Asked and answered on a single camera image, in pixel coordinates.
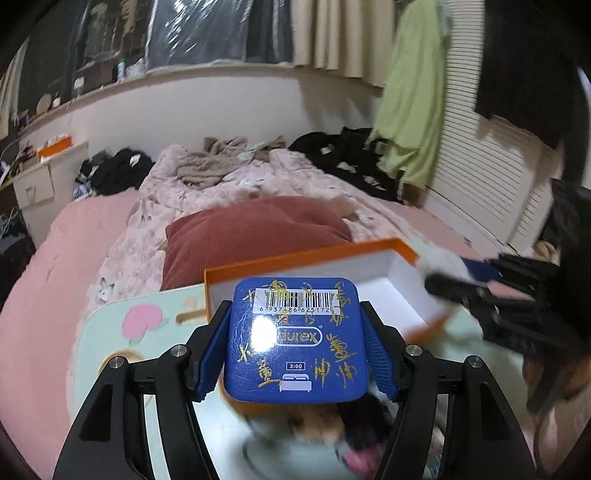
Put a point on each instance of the white bottle green cap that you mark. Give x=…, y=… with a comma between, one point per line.
x=121, y=71

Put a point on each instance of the orange cardboard box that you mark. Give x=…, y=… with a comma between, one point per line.
x=401, y=290

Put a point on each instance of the clear plastic sheet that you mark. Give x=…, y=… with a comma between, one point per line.
x=207, y=32

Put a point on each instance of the cartoon printed desktop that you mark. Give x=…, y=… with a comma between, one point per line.
x=99, y=330

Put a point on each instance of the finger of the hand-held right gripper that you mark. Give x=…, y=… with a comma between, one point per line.
x=480, y=270
x=452, y=286

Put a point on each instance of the white bedside cabinet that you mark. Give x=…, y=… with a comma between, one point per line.
x=34, y=184

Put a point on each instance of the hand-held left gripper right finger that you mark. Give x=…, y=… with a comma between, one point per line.
x=381, y=355

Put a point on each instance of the light green hanging cloth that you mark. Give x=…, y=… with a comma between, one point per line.
x=411, y=101

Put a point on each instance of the beige curtain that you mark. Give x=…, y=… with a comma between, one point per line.
x=341, y=37

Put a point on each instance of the black lace scrunchie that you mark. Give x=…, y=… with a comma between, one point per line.
x=364, y=424

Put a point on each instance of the orange tissue box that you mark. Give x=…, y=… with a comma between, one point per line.
x=55, y=148

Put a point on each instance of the blue tin box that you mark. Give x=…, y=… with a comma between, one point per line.
x=295, y=341

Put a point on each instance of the beige knit garment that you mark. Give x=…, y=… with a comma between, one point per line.
x=207, y=166

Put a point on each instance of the small round mirror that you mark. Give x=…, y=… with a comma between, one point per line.
x=44, y=103

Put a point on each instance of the pink floral quilt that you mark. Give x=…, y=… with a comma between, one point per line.
x=152, y=221

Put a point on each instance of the pink bed sheet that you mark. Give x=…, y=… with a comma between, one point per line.
x=60, y=277

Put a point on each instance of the black clothes pile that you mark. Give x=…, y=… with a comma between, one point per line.
x=117, y=173
x=332, y=152

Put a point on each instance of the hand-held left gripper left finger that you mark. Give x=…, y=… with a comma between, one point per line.
x=210, y=350

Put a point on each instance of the white fluffy pompom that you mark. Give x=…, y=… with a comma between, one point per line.
x=438, y=263

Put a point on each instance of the white louvered door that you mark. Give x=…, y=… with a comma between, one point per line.
x=485, y=184

